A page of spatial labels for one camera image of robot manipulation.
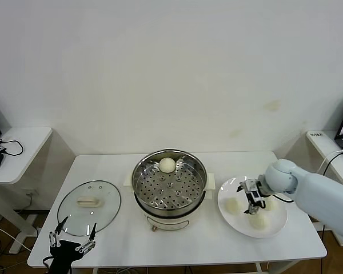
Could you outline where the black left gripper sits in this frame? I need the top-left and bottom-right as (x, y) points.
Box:
(47, 216), (98, 274)

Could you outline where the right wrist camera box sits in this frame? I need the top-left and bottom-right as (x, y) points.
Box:
(244, 179), (261, 200)

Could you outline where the glass lid with cream handle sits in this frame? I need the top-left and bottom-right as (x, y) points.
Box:
(57, 179), (122, 237)

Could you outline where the white side table with label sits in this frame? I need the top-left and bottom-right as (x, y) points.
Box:
(305, 131), (343, 248)

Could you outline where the white wall socket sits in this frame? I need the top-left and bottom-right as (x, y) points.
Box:
(25, 188), (37, 206)

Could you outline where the cream electric cooking pot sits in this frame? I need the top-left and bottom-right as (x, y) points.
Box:
(124, 182), (217, 232)

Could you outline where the white flat cable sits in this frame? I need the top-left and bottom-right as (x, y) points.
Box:
(320, 150), (343, 174)

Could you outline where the black cable with adapter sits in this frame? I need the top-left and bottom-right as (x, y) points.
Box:
(320, 150), (343, 262)

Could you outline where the white round plate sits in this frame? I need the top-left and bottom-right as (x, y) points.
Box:
(217, 176), (289, 239)

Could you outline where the black looped cable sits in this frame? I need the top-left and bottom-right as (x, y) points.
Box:
(0, 138), (25, 156)

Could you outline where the white side table with mouse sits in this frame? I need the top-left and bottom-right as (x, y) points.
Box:
(0, 127), (54, 255)

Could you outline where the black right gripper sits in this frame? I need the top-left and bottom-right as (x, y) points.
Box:
(236, 182), (266, 215)

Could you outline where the stainless steel steamer basket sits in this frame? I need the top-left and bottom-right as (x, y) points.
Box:
(122, 148), (217, 211)

